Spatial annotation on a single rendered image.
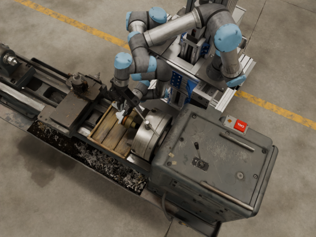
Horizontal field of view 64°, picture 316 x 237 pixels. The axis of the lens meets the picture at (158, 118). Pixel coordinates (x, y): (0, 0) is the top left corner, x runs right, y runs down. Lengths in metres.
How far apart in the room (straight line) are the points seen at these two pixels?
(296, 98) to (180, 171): 2.38
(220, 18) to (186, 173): 0.75
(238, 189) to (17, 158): 2.21
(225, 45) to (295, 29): 3.07
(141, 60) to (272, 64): 2.66
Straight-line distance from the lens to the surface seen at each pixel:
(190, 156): 1.37
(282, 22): 4.23
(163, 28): 1.25
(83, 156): 2.14
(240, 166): 1.43
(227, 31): 1.16
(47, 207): 2.70
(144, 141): 1.43
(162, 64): 1.42
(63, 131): 1.83
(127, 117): 1.59
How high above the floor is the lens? 2.54
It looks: 64 degrees down
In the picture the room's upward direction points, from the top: 8 degrees clockwise
